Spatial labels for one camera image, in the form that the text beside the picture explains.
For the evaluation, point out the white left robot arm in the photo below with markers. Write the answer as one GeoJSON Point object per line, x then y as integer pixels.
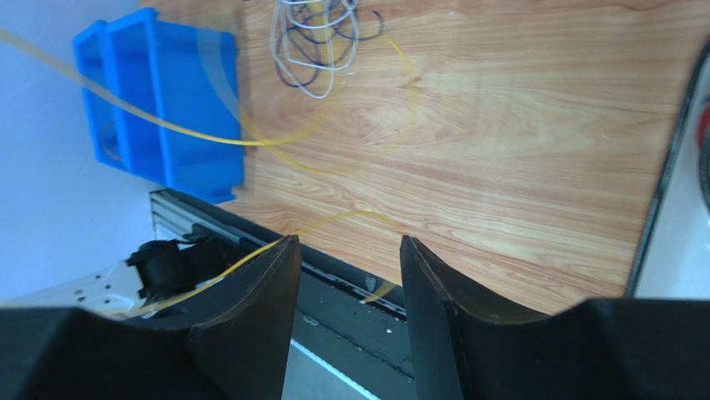
{"type": "Point", "coordinates": [157, 271]}

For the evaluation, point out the beige bowl black rim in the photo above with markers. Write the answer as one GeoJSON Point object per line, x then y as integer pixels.
{"type": "Point", "coordinates": [703, 172]}

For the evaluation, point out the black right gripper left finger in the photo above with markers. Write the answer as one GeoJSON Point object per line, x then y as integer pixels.
{"type": "Point", "coordinates": [230, 341]}

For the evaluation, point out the blue plastic bin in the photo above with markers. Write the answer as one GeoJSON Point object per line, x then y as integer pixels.
{"type": "Point", "coordinates": [172, 71]}
{"type": "Point", "coordinates": [88, 53]}

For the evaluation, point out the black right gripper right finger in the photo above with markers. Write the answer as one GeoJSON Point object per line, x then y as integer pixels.
{"type": "Point", "coordinates": [469, 342]}

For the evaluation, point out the blue plastic bin left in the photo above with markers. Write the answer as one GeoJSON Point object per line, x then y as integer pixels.
{"type": "Point", "coordinates": [88, 53]}

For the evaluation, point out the strawberry print tray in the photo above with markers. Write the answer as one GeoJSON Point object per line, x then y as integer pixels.
{"type": "Point", "coordinates": [672, 257]}

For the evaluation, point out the blue plastic bin right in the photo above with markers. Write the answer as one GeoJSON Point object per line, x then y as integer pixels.
{"type": "Point", "coordinates": [172, 71]}

